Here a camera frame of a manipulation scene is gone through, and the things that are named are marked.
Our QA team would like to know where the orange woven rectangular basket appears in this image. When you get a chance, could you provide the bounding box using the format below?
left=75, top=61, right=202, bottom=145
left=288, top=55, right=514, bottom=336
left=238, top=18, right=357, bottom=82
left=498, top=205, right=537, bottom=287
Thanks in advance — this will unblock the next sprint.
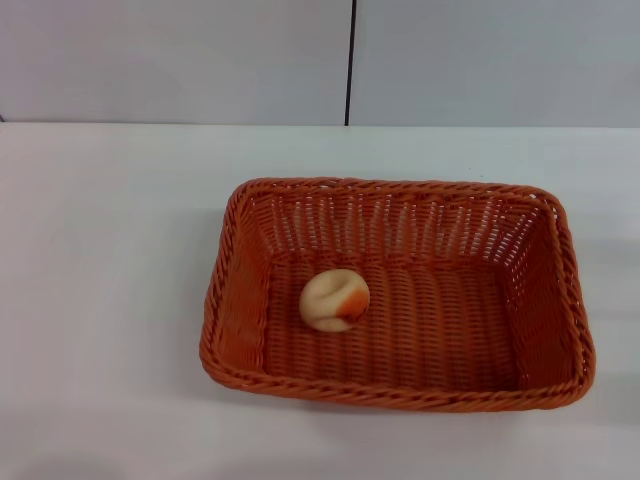
left=198, top=175, right=598, bottom=413

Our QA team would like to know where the black vertical wall panel strip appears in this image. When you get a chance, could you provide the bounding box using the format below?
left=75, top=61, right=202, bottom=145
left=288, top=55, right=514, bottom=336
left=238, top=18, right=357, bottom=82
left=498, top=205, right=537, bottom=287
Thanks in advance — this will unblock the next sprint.
left=343, top=0, right=358, bottom=127

